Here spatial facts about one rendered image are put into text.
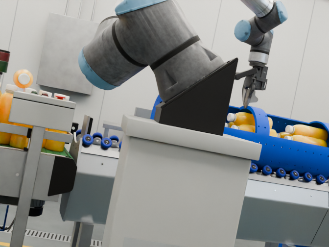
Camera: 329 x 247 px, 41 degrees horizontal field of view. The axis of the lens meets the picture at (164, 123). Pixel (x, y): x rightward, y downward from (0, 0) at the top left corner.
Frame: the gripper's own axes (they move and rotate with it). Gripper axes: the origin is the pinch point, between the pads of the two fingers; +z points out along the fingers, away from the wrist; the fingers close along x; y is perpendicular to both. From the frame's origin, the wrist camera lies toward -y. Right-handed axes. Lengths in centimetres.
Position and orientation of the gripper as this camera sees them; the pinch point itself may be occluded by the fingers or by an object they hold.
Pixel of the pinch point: (244, 105)
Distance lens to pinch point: 209.3
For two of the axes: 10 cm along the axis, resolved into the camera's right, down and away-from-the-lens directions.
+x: -3.2, -0.9, 9.4
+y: 9.3, 1.8, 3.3
